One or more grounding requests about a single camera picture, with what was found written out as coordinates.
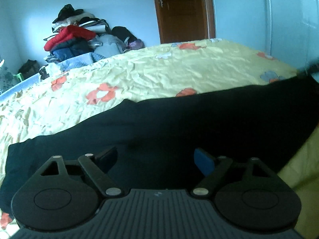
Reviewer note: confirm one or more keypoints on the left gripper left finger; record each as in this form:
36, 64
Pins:
65, 193

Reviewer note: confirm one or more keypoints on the black white small cloth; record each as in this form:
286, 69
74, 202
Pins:
49, 70

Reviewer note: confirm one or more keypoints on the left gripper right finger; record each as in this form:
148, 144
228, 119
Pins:
246, 193

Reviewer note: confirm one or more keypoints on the black bag beside pile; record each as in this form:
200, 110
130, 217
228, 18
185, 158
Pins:
123, 34

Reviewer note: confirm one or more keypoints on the purple bag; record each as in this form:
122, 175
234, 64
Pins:
136, 45

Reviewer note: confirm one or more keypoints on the black pants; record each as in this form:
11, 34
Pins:
156, 138

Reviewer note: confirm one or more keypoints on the yellow floral quilt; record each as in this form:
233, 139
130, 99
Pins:
165, 71

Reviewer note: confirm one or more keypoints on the white beige clothes stack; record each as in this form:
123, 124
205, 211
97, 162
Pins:
84, 20

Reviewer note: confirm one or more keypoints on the green plastic chair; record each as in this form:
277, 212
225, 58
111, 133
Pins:
18, 77

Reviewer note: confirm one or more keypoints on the navy blue jacket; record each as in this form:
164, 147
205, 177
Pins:
71, 48

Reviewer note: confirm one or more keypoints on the black bag by wall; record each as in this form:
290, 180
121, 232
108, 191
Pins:
29, 68

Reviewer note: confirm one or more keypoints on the white wardrobe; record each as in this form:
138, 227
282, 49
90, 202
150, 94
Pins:
284, 29

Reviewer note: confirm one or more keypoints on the black hat on pile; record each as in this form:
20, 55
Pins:
66, 12

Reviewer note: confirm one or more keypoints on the wooden door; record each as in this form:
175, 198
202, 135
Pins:
185, 20

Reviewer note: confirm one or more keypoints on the grey garment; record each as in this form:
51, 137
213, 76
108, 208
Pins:
111, 46

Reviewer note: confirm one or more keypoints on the red jacket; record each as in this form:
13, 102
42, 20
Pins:
67, 33

